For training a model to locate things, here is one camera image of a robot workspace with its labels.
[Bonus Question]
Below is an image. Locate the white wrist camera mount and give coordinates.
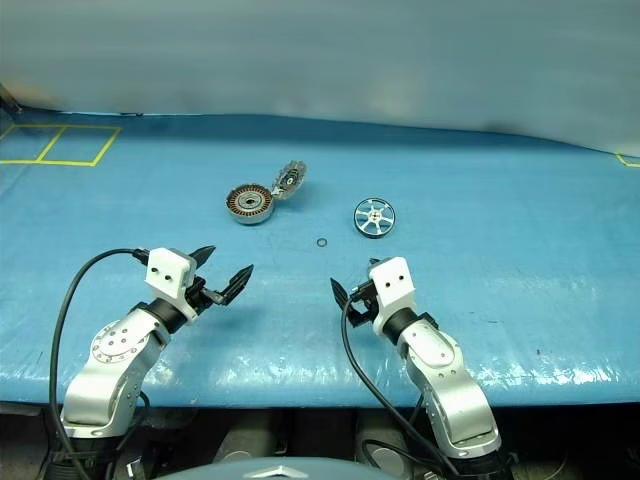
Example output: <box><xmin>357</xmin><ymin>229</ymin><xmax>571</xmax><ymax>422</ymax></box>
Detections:
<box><xmin>144</xmin><ymin>247</ymin><xmax>204</xmax><ymax>319</ymax></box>
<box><xmin>367</xmin><ymin>256</ymin><xmax>417</xmax><ymax>336</ymax></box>

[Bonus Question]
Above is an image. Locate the silver spoked wheel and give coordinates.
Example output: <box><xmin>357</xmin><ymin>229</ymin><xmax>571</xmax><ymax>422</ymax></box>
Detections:
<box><xmin>353</xmin><ymin>197</ymin><xmax>397</xmax><ymax>240</ymax></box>

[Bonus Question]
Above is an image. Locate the dark rounded shape under table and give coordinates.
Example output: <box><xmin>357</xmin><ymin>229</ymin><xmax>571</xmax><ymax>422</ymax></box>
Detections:
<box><xmin>354</xmin><ymin>409</ymin><xmax>416</xmax><ymax>474</ymax></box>
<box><xmin>212</xmin><ymin>409</ymin><xmax>274</xmax><ymax>464</ymax></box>

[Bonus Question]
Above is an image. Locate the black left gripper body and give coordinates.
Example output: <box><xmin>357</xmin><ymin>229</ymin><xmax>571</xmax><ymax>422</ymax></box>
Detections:
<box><xmin>182</xmin><ymin>273</ymin><xmax>226</xmax><ymax>314</ymax></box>

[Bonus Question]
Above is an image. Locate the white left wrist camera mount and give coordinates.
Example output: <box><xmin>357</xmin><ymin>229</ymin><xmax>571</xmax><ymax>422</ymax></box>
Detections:
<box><xmin>144</xmin><ymin>247</ymin><xmax>204</xmax><ymax>319</ymax></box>

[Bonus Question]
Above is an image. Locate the grey robot torso with logo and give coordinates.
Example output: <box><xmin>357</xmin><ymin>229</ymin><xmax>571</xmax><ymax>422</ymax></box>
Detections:
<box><xmin>179</xmin><ymin>452</ymin><xmax>396</xmax><ymax>480</ymax></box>

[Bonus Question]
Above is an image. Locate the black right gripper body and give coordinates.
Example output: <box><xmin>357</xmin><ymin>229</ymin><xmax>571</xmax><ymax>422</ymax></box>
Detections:
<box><xmin>348</xmin><ymin>279</ymin><xmax>380</xmax><ymax>329</ymax></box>

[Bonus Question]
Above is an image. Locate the grey round metal disc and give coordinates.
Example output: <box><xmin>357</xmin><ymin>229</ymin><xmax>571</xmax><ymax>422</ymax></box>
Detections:
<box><xmin>221</xmin><ymin>184</ymin><xmax>276</xmax><ymax>227</ymax></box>

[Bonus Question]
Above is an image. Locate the blue plastic table cover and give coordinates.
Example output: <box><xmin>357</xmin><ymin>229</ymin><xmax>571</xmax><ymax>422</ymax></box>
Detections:
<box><xmin>0</xmin><ymin>112</ymin><xmax>640</xmax><ymax>409</ymax></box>

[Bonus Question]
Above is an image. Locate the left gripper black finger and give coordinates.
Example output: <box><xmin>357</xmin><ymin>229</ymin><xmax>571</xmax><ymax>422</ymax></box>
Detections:
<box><xmin>191</xmin><ymin>244</ymin><xmax>218</xmax><ymax>272</ymax></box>
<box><xmin>219</xmin><ymin>263</ymin><xmax>255</xmax><ymax>306</ymax></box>

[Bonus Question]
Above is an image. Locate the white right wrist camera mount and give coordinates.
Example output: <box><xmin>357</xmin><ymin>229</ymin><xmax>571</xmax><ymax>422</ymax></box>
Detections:
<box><xmin>367</xmin><ymin>256</ymin><xmax>417</xmax><ymax>336</ymax></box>

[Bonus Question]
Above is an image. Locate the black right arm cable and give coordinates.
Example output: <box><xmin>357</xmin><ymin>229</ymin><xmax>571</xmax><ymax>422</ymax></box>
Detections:
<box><xmin>340</xmin><ymin>294</ymin><xmax>464</xmax><ymax>479</ymax></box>

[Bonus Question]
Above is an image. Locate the silver toothed gear carrier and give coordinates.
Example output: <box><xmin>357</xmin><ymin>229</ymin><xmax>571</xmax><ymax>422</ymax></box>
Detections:
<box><xmin>271</xmin><ymin>158</ymin><xmax>307</xmax><ymax>201</ymax></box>

